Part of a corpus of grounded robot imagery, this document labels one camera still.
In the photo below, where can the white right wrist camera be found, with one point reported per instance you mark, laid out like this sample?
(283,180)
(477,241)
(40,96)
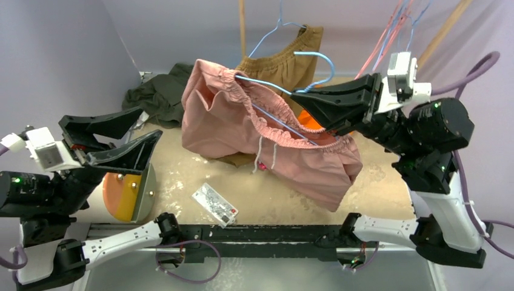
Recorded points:
(399,86)

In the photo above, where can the clear plastic packet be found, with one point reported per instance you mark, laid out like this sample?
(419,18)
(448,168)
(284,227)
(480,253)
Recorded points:
(219,208)

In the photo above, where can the light blue hanger holding shorts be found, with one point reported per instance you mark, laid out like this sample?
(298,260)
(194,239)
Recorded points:
(280,23)

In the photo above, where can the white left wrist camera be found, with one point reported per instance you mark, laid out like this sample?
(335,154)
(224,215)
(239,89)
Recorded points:
(50,155)

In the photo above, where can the pink shorts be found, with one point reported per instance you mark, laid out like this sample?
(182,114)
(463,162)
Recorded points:
(226,114)

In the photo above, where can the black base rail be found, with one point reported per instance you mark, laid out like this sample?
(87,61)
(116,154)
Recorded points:
(266,241)

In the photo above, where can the dark green shorts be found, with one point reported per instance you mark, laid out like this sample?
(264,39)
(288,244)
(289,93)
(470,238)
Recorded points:
(160,96)

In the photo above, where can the white pink shorts drawstring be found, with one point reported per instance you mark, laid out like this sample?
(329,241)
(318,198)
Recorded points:
(267,153)

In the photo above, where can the wooden clothes rack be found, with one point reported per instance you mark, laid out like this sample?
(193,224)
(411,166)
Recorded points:
(457,12)

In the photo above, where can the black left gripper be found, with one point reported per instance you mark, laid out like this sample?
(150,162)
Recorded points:
(133,155)

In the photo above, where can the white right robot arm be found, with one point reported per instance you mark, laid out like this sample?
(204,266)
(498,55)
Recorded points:
(401,117)

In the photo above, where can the white cylindrical bin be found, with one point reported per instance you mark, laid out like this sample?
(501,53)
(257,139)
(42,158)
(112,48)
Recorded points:
(97,212)

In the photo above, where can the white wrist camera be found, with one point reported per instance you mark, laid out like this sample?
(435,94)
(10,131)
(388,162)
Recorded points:
(50,155)
(399,86)

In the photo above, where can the tan khaki shorts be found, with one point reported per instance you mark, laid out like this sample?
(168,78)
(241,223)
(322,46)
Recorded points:
(285,70)

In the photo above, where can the light blue hanger middle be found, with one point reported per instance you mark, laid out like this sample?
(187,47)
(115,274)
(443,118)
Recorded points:
(392,33)

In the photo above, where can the orange shorts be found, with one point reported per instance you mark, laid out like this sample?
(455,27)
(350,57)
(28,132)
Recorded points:
(306,120)

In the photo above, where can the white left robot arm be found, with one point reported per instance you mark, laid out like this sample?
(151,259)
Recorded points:
(46,203)

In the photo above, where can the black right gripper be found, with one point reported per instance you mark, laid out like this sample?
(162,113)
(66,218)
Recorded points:
(373,102)

